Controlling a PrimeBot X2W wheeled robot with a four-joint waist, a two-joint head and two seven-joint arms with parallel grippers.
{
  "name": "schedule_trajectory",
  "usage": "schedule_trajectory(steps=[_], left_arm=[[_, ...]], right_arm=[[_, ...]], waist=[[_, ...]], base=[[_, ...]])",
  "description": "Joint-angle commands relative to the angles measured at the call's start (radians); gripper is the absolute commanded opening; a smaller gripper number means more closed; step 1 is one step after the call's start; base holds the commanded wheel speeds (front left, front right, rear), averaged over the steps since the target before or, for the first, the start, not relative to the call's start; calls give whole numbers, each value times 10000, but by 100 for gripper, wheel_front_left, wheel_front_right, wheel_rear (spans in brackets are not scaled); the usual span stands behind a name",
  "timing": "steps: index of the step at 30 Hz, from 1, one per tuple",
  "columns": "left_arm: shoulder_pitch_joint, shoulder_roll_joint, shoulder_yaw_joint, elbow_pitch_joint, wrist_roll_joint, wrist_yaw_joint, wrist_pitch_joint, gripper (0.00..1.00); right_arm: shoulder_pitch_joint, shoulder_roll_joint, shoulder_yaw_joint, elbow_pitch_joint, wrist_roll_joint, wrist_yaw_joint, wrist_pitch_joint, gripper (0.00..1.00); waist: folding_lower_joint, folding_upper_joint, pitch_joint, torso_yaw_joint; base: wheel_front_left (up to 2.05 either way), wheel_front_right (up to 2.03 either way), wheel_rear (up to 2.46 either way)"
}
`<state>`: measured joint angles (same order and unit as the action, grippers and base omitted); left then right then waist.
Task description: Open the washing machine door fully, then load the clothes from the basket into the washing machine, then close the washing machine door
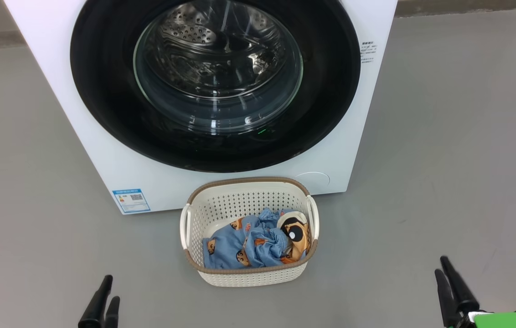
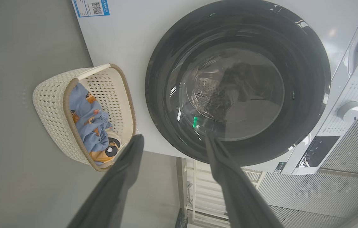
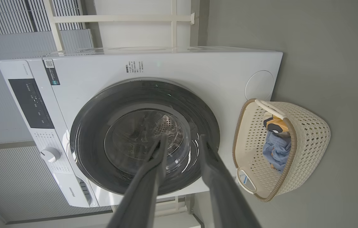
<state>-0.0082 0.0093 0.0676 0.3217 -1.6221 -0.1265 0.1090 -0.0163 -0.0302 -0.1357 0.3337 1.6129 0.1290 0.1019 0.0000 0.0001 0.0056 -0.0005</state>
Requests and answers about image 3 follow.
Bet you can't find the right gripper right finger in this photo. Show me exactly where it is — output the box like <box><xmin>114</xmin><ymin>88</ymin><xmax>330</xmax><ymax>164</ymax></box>
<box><xmin>197</xmin><ymin>135</ymin><xmax>262</xmax><ymax>228</ymax></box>

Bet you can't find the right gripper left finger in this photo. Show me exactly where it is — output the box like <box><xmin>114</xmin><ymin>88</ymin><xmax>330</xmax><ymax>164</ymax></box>
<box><xmin>106</xmin><ymin>133</ymin><xmax>169</xmax><ymax>228</ymax></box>

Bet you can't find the dark round washer door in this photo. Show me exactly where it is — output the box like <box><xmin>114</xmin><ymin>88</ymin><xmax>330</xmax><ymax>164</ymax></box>
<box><xmin>70</xmin><ymin>79</ymin><xmax>220</xmax><ymax>196</ymax></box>

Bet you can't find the cream orange black garment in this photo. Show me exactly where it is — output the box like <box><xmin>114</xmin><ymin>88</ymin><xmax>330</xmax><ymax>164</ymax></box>
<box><xmin>263</xmin><ymin>112</ymin><xmax>290</xmax><ymax>133</ymax></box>

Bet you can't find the white washing machine dial knob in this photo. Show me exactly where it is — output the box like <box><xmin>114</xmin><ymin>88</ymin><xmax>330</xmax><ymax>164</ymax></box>
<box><xmin>40</xmin><ymin>146</ymin><xmax>62</xmax><ymax>163</ymax></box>

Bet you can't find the white front-load washing machine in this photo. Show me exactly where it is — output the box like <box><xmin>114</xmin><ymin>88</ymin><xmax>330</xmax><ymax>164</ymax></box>
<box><xmin>0</xmin><ymin>47</ymin><xmax>283</xmax><ymax>208</ymax></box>

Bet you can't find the dark washing machine display panel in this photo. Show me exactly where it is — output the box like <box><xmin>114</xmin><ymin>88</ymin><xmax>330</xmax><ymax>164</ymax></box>
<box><xmin>8</xmin><ymin>79</ymin><xmax>55</xmax><ymax>129</ymax></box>

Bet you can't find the white detergent drawer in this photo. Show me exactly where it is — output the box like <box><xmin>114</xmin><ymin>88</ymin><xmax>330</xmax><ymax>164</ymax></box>
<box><xmin>52</xmin><ymin>173</ymin><xmax>100</xmax><ymax>208</ymax></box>

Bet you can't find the cream perforated laundry basket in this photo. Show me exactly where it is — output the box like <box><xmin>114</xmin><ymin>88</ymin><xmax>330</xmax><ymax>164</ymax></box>
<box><xmin>232</xmin><ymin>98</ymin><xmax>331</xmax><ymax>202</ymax></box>

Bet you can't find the round white filter cover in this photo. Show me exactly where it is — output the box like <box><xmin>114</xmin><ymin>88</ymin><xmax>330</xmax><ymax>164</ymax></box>
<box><xmin>245</xmin><ymin>70</ymin><xmax>275</xmax><ymax>101</ymax></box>

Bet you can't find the black QR code sticker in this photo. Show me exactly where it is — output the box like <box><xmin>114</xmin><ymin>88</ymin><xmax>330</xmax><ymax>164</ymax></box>
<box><xmin>43</xmin><ymin>59</ymin><xmax>61</xmax><ymax>86</ymax></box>

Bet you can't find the white metal rack frame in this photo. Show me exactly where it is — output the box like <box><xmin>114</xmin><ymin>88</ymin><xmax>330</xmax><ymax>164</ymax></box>
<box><xmin>43</xmin><ymin>0</ymin><xmax>196</xmax><ymax>53</ymax></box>

